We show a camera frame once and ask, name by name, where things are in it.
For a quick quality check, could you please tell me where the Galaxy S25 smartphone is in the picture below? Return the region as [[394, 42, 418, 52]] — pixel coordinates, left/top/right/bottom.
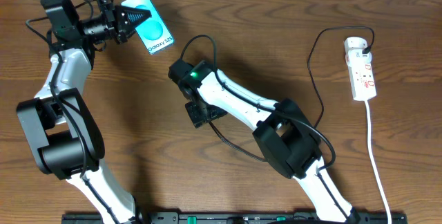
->
[[122, 0, 175, 55]]

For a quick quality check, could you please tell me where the black charging cable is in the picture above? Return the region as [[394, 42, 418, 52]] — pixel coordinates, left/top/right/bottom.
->
[[206, 26, 375, 162]]

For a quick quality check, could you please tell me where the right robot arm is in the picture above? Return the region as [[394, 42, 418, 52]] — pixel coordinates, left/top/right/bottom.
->
[[168, 59, 361, 223]]

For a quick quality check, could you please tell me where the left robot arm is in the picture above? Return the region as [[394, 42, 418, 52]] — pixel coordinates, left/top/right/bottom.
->
[[16, 0, 151, 223]]

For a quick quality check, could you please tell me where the white charger plug adapter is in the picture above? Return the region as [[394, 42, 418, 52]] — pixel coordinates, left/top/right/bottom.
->
[[344, 37, 371, 54]]

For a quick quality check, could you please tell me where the white power strip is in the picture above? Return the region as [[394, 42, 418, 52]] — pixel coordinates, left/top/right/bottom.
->
[[345, 49, 377, 102]]

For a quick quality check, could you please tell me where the black left camera cable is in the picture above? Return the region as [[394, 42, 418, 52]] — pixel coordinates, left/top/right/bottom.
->
[[25, 0, 122, 224]]

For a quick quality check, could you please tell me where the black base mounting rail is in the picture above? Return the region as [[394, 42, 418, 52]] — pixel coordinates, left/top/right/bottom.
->
[[61, 212, 408, 224]]

